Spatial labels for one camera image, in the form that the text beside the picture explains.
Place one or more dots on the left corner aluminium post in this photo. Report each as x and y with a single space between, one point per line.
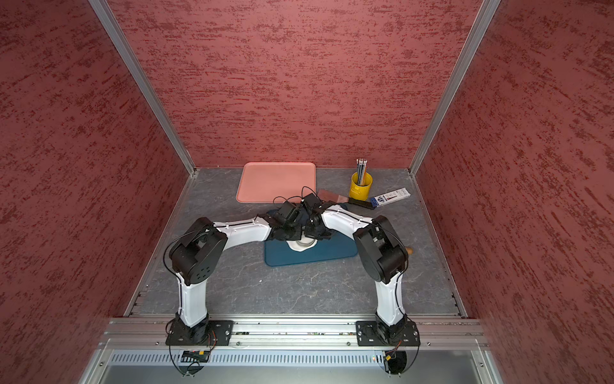
111 26

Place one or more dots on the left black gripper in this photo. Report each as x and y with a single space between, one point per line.
298 234

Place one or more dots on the white blue pencil box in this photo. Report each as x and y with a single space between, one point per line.
390 197

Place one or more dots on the teal tray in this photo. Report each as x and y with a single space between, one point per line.
278 254

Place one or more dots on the yellow cup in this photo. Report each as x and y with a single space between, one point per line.
358 191

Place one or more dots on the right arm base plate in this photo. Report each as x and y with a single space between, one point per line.
377 334

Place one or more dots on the corner aluminium post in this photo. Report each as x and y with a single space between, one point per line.
475 36
111 26

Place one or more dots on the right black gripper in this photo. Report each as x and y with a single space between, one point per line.
307 232

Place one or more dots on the aluminium front rail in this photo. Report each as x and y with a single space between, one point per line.
291 332

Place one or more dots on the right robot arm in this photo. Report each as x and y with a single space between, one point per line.
382 254

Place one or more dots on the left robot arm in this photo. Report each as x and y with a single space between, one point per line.
195 255

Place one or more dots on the white dough piece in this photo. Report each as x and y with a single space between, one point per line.
292 245

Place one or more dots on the pink tray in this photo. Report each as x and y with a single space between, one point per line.
274 182

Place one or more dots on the right corner aluminium post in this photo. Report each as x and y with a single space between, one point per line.
475 36

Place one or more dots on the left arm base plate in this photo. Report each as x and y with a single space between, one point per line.
207 333

